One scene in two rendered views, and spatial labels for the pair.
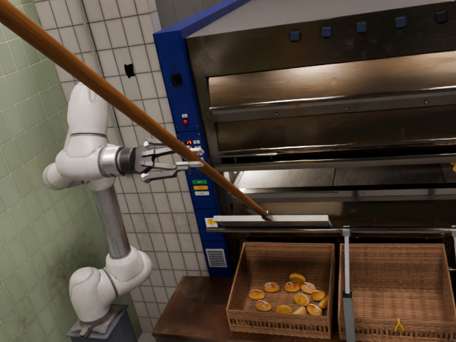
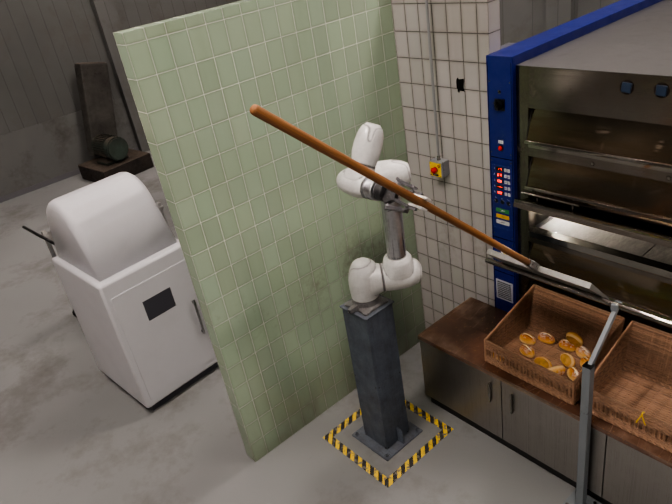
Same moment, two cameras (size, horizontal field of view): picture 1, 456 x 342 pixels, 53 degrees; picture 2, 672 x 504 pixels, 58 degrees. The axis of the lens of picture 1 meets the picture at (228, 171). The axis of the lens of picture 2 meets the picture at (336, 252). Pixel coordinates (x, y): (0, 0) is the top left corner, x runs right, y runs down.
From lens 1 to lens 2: 109 cm
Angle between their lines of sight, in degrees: 31
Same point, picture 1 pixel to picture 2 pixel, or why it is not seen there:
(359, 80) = not seen: outside the picture
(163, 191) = (469, 209)
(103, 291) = (373, 281)
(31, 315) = (324, 282)
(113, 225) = (392, 230)
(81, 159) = (351, 181)
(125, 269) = (395, 270)
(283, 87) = (604, 138)
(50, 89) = (388, 88)
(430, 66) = not seen: outside the picture
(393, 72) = not seen: outside the picture
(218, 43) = (547, 77)
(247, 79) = (570, 119)
